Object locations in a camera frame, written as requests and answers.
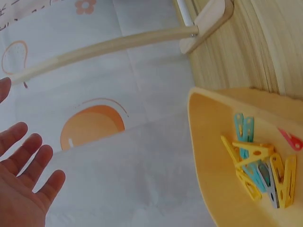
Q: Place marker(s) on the person's left hand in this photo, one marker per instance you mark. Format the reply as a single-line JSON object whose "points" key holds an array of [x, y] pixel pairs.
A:
{"points": [[16, 196]]}

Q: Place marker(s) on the person's left thumb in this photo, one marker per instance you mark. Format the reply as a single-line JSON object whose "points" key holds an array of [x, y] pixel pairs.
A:
{"points": [[3, 88]]}

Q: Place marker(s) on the wooden rack with round rod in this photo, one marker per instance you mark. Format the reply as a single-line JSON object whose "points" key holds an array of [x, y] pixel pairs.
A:
{"points": [[118, 44]]}

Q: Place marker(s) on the yellow plastic basket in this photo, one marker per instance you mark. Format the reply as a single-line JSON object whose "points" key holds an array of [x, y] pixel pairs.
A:
{"points": [[213, 179]]}

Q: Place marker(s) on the pile of colourful clothespins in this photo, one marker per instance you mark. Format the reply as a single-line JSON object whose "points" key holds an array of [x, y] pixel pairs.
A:
{"points": [[284, 194]]}

